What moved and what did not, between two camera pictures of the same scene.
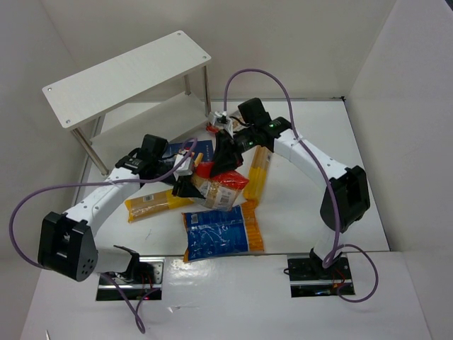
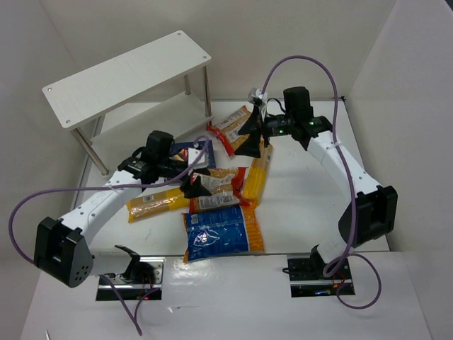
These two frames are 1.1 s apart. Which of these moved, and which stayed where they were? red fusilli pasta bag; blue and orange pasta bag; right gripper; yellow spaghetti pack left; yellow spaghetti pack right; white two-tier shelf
Moved: red fusilli pasta bag; right gripper
Stayed: yellow spaghetti pack left; blue and orange pasta bag; yellow spaghetti pack right; white two-tier shelf
